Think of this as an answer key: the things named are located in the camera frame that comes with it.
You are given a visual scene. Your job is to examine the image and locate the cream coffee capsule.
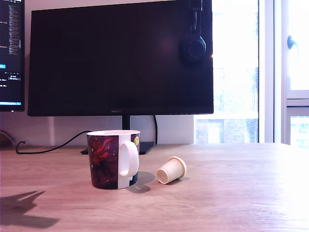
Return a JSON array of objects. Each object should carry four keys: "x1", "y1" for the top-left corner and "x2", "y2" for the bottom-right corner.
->
[{"x1": 156, "y1": 156, "x2": 188, "y2": 186}]

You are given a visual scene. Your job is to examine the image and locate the dark red printed mug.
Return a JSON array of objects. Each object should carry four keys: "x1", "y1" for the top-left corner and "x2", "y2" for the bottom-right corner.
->
[{"x1": 86, "y1": 130, "x2": 141, "y2": 190}]

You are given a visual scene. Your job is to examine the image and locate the black headphones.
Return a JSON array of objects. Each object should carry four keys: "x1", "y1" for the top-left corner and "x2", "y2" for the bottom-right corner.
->
[{"x1": 179, "y1": 0, "x2": 208, "y2": 65}]

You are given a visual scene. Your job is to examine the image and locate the large black computer monitor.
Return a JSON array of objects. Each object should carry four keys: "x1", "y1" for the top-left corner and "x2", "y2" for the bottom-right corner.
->
[{"x1": 27, "y1": 0, "x2": 214, "y2": 155}]

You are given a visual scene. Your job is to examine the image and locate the brown round object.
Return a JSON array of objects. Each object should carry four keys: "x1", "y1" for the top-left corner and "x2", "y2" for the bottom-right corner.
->
[{"x1": 0, "y1": 132, "x2": 13, "y2": 147}]

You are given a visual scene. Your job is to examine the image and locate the lit computer screen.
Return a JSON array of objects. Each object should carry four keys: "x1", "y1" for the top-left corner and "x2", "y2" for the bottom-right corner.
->
[{"x1": 0, "y1": 0, "x2": 26, "y2": 113}]

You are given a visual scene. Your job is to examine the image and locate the black monitor power cord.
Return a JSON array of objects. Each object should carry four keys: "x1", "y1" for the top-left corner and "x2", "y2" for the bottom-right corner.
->
[{"x1": 153, "y1": 115, "x2": 159, "y2": 145}]

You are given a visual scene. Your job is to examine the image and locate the black cable on table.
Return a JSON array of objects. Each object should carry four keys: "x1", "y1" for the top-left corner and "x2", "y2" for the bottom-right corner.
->
[{"x1": 15, "y1": 130, "x2": 93, "y2": 155}]

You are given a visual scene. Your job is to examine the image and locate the white window frame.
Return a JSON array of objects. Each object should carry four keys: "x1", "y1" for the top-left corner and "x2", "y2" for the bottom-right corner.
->
[{"x1": 257, "y1": 0, "x2": 309, "y2": 145}]

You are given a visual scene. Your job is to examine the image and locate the thin grey cable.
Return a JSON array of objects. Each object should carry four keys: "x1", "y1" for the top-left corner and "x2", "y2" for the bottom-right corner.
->
[{"x1": 0, "y1": 130, "x2": 15, "y2": 146}]

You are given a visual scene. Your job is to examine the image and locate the window handle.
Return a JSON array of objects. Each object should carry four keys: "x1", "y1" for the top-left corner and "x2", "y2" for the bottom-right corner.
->
[{"x1": 286, "y1": 35, "x2": 300, "y2": 53}]

